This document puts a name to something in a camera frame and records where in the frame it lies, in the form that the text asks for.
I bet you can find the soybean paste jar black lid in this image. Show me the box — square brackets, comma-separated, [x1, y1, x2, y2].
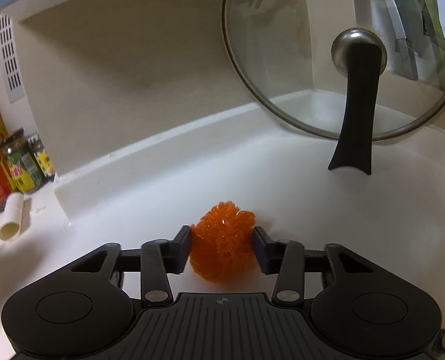
[0, 128, 43, 194]

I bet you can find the orange mesh scrubber ball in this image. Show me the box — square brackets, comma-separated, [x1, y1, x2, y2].
[189, 201, 255, 284]

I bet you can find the glass pot lid black handle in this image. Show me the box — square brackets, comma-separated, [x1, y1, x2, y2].
[222, 0, 445, 174]

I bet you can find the white cardboard tube roll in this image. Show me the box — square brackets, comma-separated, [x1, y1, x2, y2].
[0, 193, 24, 242]

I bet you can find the small jar checkered lid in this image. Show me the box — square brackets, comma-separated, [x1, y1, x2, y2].
[27, 133, 56, 180]

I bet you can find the grey wall vent grille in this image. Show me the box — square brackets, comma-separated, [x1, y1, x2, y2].
[0, 12, 25, 103]

